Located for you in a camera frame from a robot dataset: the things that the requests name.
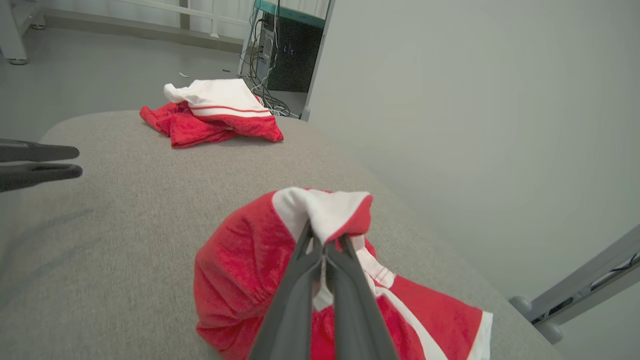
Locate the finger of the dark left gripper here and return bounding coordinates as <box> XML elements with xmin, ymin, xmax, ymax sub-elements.
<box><xmin>0</xmin><ymin>163</ymin><xmax>84</xmax><ymax>194</ymax></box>
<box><xmin>0</xmin><ymin>139</ymin><xmax>80</xmax><ymax>162</ymax></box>

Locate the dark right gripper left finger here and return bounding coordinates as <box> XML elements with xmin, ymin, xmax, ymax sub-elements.
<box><xmin>248</xmin><ymin>220</ymin><xmax>325</xmax><ymax>360</ymax></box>

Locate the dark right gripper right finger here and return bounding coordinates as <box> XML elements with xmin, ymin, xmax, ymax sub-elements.
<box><xmin>326</xmin><ymin>236</ymin><xmax>399</xmax><ymax>360</ymax></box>

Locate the red garment ribbed white trim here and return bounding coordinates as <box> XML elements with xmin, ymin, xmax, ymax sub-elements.
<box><xmin>194</xmin><ymin>187</ymin><xmax>494</xmax><ymax>360</ymax></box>

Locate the red jersey with white sleeves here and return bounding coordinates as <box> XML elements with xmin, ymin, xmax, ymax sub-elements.
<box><xmin>139</xmin><ymin>78</ymin><xmax>284</xmax><ymax>149</ymax></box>

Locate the white table leg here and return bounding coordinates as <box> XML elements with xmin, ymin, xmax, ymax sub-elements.
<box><xmin>0</xmin><ymin>0</ymin><xmax>29</xmax><ymax>66</ymax></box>

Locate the black computer tower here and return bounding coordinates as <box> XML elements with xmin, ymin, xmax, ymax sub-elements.
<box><xmin>260</xmin><ymin>12</ymin><xmax>324</xmax><ymax>94</ymax></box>

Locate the teal-topped desk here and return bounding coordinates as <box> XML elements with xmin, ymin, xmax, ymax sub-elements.
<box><xmin>252</xmin><ymin>0</ymin><xmax>328</xmax><ymax>29</ymax></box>

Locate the white floor rail frame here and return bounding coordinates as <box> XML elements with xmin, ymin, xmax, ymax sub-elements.
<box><xmin>29</xmin><ymin>0</ymin><xmax>251</xmax><ymax>54</ymax></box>

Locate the computer rack with cables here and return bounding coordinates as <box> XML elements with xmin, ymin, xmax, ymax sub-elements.
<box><xmin>239</xmin><ymin>15</ymin><xmax>301</xmax><ymax>119</ymax></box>

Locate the grey partition post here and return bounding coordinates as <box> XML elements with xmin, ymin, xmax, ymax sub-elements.
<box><xmin>509</xmin><ymin>222</ymin><xmax>640</xmax><ymax>346</ymax></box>

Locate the white partition end frame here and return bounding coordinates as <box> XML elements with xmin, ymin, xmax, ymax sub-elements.
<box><xmin>299</xmin><ymin>0</ymin><xmax>337</xmax><ymax>122</ymax></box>

